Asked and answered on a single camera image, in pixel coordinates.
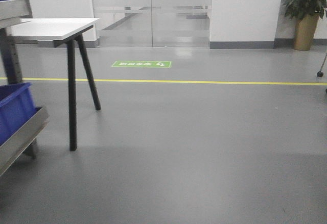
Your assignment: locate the chair caster wheel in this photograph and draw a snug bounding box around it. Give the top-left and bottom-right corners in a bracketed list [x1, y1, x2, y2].
[317, 53, 327, 78]

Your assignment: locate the blue bin lower centre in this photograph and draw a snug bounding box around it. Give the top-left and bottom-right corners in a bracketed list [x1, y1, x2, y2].
[1, 83, 36, 144]

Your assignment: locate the white table with black legs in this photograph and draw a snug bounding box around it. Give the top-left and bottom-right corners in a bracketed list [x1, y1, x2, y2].
[1, 18, 101, 151]

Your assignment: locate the green floor sign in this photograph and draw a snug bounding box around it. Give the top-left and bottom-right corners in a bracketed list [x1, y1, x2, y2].
[112, 61, 172, 68]

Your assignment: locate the perforated metal shelf upright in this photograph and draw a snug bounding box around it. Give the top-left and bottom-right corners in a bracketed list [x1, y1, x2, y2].
[1, 28, 31, 147]

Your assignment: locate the gold plant pot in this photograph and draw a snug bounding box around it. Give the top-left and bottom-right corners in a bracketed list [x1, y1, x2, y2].
[293, 13, 319, 51]

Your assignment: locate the potted green plant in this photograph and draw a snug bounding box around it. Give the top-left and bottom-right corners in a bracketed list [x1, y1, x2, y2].
[282, 0, 326, 20]

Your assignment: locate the glass door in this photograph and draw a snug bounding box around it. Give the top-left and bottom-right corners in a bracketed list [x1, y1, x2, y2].
[92, 0, 212, 47]

